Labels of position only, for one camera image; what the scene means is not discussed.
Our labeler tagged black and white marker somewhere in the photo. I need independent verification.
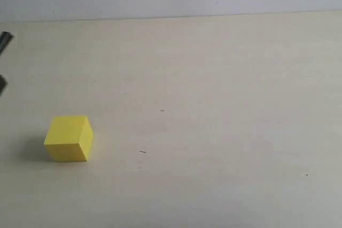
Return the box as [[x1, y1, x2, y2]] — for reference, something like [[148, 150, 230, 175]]
[[0, 32, 13, 54]]

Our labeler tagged yellow foam cube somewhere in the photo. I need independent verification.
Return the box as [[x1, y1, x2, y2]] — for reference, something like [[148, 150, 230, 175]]
[[44, 115, 94, 162]]

